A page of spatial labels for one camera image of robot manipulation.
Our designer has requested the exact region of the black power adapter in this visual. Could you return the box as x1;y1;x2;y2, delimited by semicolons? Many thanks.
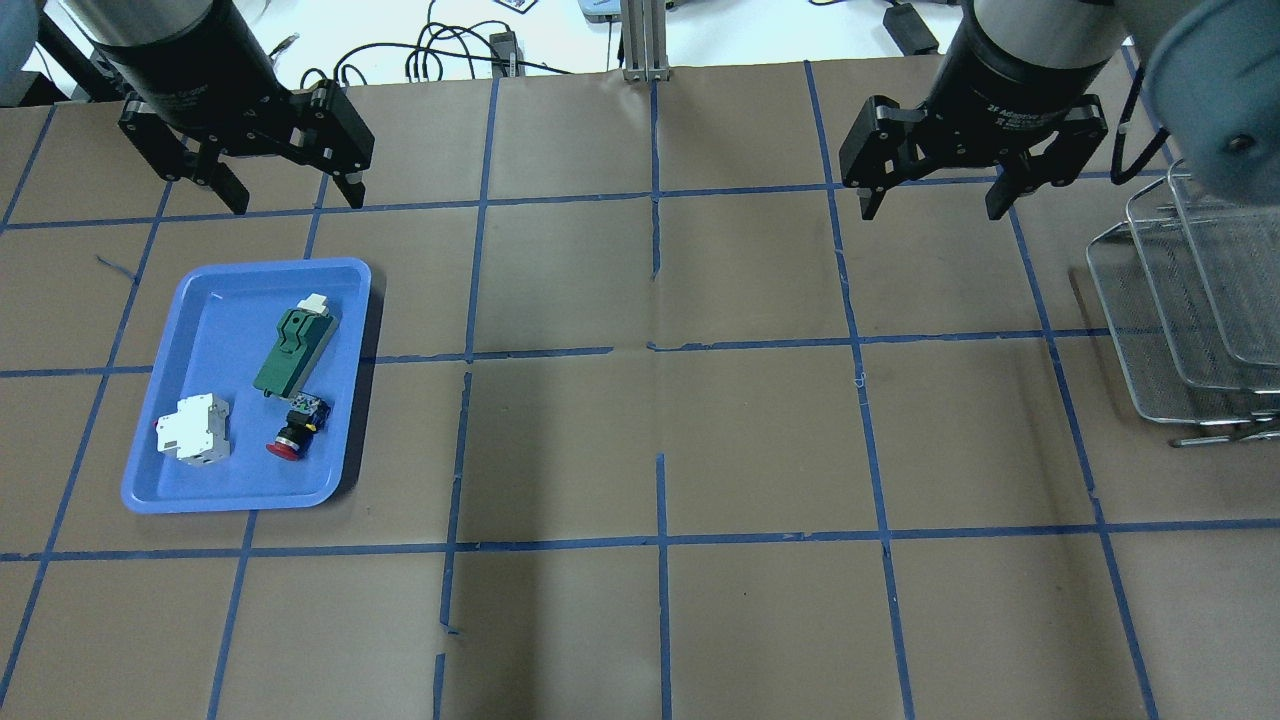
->
881;1;940;56

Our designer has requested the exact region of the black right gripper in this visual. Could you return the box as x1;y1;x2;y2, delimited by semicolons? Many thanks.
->
838;20;1108;222

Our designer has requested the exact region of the green electrical switch module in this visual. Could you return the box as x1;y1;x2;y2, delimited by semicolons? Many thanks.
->
252;293;338;398

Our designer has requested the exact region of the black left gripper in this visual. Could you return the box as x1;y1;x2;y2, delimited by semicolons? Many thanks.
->
97;37;374;215

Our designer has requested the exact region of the wire mesh shelf rack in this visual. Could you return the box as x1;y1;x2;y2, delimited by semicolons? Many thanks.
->
1085;161;1279;447

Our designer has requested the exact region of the blue plastic tray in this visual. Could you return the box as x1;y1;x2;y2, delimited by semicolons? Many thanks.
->
120;258;372;514

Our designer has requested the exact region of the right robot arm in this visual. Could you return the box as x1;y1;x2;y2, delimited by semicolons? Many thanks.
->
838;1;1279;220

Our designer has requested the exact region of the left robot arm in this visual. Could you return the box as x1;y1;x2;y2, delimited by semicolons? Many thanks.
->
65;1;375;215

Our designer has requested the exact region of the black cable bundle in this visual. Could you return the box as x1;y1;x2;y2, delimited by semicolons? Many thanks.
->
300;0;573;88

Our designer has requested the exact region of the white circuit breaker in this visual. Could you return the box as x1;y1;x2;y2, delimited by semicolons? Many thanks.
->
154;393;232;468

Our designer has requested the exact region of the red emergency stop button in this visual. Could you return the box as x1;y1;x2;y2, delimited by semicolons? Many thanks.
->
265;393;330;462

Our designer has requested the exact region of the aluminium profile post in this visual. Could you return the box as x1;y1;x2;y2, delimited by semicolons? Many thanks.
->
620;0;671;82

